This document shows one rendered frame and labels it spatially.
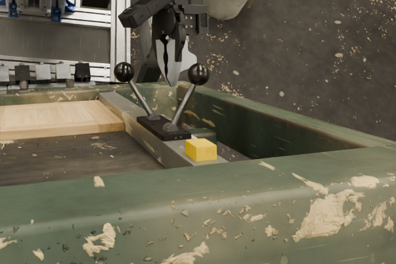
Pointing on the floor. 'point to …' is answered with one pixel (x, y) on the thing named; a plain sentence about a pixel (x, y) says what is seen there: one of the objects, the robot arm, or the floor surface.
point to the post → (148, 75)
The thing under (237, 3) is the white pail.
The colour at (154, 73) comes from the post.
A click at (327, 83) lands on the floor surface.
